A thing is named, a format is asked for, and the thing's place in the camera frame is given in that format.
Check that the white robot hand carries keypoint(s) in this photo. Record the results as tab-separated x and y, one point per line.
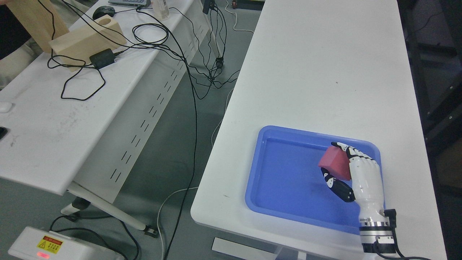
367	188

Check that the pink block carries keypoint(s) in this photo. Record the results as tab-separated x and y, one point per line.
336	162

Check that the blue tray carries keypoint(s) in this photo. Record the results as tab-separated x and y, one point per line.
285	180

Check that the wooden block with hole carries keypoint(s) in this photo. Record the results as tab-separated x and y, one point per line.
76	47

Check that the tall wooden block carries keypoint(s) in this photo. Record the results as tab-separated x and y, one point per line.
40	19

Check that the white table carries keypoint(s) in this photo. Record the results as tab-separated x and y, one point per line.
338	67

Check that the white desk with slots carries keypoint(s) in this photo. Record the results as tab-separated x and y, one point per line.
83	133

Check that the black power adapter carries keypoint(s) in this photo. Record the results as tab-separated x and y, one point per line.
102	58

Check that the black computer mouse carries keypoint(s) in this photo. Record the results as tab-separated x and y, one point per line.
103	11

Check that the white box warning label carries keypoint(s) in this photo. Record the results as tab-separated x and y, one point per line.
37	244

